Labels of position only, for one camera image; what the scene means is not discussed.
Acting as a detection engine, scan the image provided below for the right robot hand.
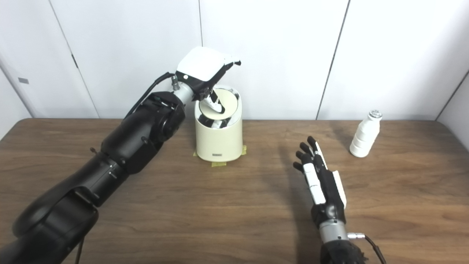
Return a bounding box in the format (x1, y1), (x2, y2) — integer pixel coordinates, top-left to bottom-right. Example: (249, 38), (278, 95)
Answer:
(293, 136), (347, 230)

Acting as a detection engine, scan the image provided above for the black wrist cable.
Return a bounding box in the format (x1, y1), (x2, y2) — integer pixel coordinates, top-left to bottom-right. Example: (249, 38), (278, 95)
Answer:
(347, 232), (387, 264)
(125, 72), (176, 118)

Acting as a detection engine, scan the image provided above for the round cream bin lid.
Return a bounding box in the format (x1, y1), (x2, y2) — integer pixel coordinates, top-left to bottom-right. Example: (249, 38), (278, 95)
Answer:
(199, 89), (239, 120)

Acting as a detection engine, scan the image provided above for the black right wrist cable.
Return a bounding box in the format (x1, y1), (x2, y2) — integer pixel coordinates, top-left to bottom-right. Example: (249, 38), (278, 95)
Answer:
(347, 232), (387, 264)

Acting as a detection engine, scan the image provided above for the cream-colored bin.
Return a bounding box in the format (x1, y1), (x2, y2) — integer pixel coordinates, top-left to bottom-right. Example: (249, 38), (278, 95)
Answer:
(194, 85), (243, 162)

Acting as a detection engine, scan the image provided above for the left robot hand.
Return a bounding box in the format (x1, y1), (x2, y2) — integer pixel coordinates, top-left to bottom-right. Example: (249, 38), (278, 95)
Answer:
(175, 46), (242, 115)

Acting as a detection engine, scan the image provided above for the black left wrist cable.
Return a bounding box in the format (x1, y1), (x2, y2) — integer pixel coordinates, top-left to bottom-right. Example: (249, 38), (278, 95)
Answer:
(125, 72), (176, 118)

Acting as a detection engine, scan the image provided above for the small white plastic bottle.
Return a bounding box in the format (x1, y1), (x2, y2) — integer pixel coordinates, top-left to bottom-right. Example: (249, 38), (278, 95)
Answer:
(349, 110), (383, 158)

